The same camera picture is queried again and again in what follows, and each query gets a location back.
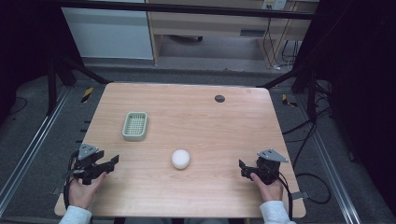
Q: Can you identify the person's left hand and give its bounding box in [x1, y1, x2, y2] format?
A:
[67, 173, 107, 209]

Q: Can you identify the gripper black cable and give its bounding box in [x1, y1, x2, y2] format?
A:
[276, 171, 294, 220]
[63, 150, 79, 210]

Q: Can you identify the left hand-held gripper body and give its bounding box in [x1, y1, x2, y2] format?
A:
[69, 143, 108, 186]

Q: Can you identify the yellow black striped tape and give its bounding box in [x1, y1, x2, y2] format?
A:
[80, 86, 94, 104]
[281, 93, 299, 108]

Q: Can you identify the round white soap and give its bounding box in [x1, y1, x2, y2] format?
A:
[171, 148, 191, 171]

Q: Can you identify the black floor cable loop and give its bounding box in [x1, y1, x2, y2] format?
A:
[293, 173, 332, 205]

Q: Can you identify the green soap dish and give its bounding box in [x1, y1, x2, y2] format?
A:
[121, 111, 149, 143]

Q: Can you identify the white cabinet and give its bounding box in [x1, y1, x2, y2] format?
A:
[61, 0, 154, 61]

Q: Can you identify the person's right hand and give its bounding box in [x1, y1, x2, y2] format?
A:
[249, 173, 285, 203]

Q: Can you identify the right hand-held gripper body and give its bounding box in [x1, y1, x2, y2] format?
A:
[255, 147, 290, 186]

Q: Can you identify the aluminium floor rail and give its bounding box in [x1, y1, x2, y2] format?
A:
[0, 86, 72, 217]
[294, 94, 362, 224]

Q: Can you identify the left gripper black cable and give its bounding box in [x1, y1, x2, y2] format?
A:
[63, 150, 79, 210]

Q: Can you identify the white power strip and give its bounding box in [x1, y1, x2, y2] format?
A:
[262, 0, 288, 11]

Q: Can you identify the light wooden desk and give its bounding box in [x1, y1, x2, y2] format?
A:
[145, 0, 320, 69]

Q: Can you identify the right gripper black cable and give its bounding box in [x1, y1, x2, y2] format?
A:
[276, 171, 294, 220]

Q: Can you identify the black metal frame bar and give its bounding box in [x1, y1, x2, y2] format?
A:
[57, 0, 316, 21]

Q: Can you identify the black frame leg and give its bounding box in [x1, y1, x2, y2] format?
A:
[257, 63, 319, 123]
[46, 55, 110, 117]

